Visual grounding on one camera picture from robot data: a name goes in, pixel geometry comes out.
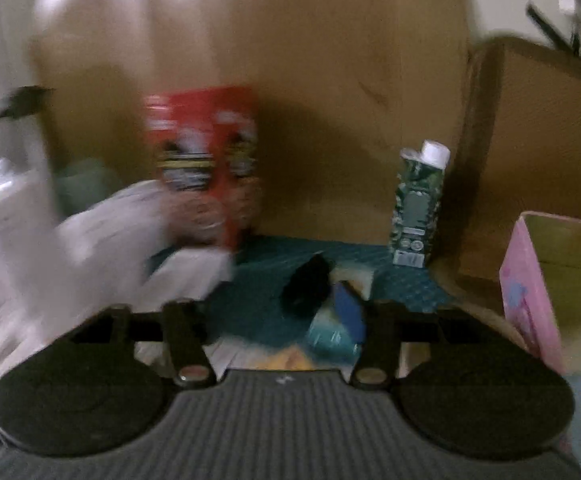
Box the large cardboard board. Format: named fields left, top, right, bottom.
left=30, top=0, right=476, bottom=251

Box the light teal soft packet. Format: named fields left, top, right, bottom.
left=307, top=305, right=364, bottom=366

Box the teal quilted mat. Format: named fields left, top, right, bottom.
left=150, top=235, right=454, bottom=351

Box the white robot on tripod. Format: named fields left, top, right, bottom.
left=525, top=2, right=581, bottom=68

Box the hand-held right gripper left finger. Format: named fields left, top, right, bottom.
left=72, top=299, right=218, bottom=389

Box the white plastic bag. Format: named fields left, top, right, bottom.
left=0, top=157, right=236, bottom=441

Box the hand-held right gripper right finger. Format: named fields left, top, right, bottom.
left=331, top=281, right=492, bottom=392

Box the green cloth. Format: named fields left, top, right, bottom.
left=53, top=157, right=121, bottom=221

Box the pink cardboard box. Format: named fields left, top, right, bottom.
left=499, top=210, right=581, bottom=376

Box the black soft item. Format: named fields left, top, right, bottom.
left=280, top=252, right=334, bottom=318

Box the dark object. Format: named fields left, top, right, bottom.
left=0, top=85, right=54, bottom=121

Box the cream soft sponge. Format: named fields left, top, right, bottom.
left=331, top=259, right=377, bottom=302

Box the brown cardboard box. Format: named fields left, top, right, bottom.
left=433, top=35, right=581, bottom=311

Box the green metal can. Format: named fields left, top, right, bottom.
left=389, top=140, right=452, bottom=268

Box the red snack box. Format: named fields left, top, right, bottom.
left=143, top=85, right=264, bottom=253

